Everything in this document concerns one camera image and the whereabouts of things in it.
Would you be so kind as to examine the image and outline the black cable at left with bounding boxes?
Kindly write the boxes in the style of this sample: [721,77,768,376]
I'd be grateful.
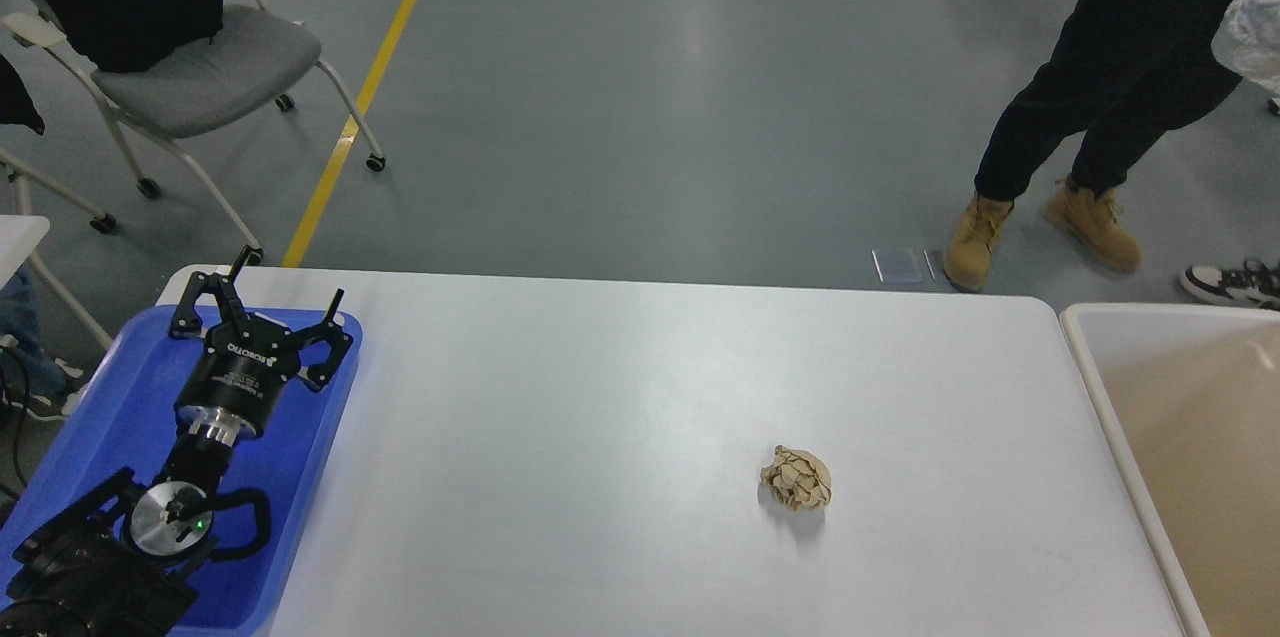
[0,336,31,498]

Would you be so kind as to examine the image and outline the beige plastic bin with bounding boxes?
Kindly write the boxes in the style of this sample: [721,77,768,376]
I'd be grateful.
[1060,303,1279,636]

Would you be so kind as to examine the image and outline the person in black trousers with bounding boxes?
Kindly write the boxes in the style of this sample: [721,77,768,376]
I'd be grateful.
[974,0,1240,201]

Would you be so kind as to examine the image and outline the blue plastic tray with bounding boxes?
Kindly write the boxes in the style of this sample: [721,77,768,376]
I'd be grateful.
[3,306,364,636]

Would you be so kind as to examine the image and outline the tan left boot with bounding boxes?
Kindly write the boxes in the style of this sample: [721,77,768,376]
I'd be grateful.
[942,194,1015,292]

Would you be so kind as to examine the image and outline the tan right boot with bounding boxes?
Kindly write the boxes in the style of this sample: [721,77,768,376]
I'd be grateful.
[1043,178,1142,274]

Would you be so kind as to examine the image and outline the tan boot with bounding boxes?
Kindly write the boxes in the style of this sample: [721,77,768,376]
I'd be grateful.
[942,194,1015,292]
[1043,178,1142,274]

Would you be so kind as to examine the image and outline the grey office chair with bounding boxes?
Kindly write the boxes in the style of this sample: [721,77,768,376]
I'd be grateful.
[3,0,369,263]

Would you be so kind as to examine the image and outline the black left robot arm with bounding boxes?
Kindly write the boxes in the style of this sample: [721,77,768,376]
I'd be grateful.
[3,272,362,636]

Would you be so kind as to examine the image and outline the aluminium foil tray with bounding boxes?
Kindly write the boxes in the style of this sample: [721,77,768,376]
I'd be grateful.
[1211,0,1279,98]

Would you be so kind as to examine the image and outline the crumpled brown paper ball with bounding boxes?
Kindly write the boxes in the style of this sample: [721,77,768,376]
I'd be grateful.
[759,445,833,510]

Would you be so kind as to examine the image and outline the clear floor plate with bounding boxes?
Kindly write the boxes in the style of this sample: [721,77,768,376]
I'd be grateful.
[872,248,924,285]

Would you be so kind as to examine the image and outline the black white sneaker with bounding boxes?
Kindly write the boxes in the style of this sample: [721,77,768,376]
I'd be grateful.
[1179,258,1279,312]

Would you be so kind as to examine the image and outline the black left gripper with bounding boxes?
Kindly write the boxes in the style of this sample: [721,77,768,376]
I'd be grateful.
[168,267,353,440]

